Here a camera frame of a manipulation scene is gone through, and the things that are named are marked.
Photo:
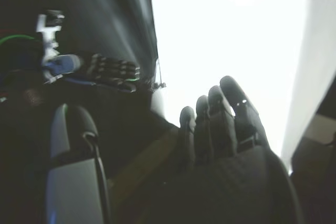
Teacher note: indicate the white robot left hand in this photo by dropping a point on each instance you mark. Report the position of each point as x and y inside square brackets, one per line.
[236, 176]

